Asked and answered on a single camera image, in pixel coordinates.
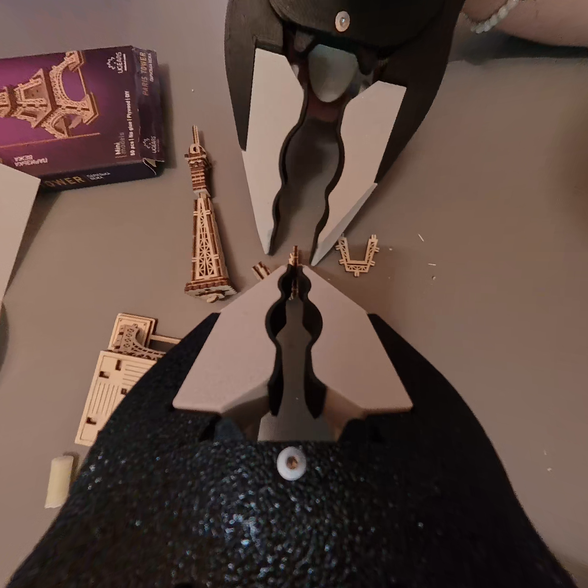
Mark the person's right forearm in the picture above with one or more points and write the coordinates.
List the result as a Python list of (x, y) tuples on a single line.
[(551, 23)]

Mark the small wooden arch piece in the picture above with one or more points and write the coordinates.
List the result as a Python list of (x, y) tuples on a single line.
[(294, 264), (358, 264), (260, 271)]

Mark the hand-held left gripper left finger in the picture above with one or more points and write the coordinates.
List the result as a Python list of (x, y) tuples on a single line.
[(229, 363)]

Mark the pale wax stick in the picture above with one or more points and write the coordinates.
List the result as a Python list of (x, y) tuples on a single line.
[(59, 475)]

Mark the purple puzzle box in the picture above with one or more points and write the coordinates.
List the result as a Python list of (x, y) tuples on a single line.
[(69, 115)]

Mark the wooden tower base model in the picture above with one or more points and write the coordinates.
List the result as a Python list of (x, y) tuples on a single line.
[(110, 390)]

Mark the folded instruction leaflet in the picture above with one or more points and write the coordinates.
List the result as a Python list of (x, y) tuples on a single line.
[(16, 220)]

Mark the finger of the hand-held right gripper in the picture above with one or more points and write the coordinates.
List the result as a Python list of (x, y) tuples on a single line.
[(372, 138), (266, 115)]

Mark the wooden tower spire model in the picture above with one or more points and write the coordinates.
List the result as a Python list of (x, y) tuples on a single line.
[(204, 239)]

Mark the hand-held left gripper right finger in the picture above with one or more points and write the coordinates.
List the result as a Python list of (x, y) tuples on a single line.
[(363, 363)]

